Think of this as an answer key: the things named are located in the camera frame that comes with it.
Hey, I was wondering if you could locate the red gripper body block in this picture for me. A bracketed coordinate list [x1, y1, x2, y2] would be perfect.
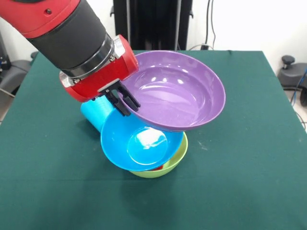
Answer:
[59, 34, 140, 104]

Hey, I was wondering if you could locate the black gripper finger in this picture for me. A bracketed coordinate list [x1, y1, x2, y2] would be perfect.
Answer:
[117, 83, 141, 113]
[104, 90, 131, 117]

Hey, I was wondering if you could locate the blue cup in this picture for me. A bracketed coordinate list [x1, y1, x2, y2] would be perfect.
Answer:
[80, 97, 116, 134]

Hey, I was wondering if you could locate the blue bowl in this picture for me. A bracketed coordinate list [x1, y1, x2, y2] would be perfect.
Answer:
[100, 111, 184, 172]

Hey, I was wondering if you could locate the purple bowl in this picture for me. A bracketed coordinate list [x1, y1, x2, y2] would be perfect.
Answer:
[117, 50, 226, 132]

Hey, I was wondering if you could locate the green bowl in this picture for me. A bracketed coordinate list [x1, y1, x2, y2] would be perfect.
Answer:
[129, 131, 189, 179]

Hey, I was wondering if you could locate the black chair base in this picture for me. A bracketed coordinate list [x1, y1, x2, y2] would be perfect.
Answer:
[0, 31, 39, 96]
[277, 55, 307, 91]

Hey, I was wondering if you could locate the dark green table cloth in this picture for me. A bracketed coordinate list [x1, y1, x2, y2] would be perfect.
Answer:
[0, 49, 307, 230]

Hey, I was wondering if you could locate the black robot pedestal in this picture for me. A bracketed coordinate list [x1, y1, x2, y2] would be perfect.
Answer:
[110, 0, 194, 51]

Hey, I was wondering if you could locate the black wall cable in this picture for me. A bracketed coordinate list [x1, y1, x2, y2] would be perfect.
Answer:
[205, 0, 216, 50]

